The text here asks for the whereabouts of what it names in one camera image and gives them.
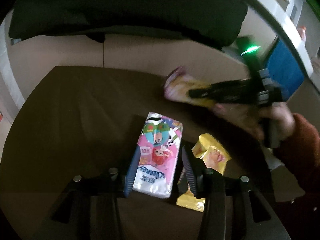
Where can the person right hand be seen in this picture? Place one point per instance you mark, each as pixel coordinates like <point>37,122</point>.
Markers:
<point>249,118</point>

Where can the yellow chips bag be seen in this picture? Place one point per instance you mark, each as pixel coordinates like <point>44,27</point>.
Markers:
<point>208,152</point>

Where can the pink candy wrapper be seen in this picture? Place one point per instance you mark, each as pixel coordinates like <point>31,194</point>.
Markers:
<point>178,84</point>

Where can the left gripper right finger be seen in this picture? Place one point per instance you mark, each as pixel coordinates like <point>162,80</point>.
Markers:
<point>194,169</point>

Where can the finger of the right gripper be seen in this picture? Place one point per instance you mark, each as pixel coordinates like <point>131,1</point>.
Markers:
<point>243,92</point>

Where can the pink tissue pack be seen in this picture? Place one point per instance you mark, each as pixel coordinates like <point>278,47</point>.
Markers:
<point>159,145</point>

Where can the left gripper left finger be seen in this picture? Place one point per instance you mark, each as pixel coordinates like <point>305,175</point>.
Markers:
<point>129,178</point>

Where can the black hanging cloth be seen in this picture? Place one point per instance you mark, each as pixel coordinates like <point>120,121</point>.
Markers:
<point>215,23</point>

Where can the red-capped plastic bottle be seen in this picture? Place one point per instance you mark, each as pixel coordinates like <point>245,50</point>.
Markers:
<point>302,32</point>

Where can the blue hanging towel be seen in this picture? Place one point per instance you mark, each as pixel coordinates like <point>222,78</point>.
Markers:
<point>284,69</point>

